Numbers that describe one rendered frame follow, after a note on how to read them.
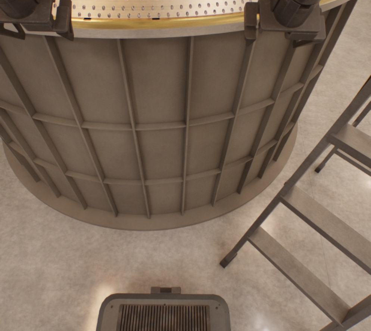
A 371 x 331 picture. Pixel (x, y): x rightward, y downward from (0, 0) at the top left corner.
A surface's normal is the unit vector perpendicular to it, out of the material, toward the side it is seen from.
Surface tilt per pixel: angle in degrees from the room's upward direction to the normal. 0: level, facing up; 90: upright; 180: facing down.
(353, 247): 0
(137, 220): 0
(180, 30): 90
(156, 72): 90
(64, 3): 30
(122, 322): 0
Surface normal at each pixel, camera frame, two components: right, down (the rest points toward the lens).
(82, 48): -0.07, 0.77
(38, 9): 0.03, -0.17
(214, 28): 0.26, 0.75
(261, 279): 0.04, -0.64
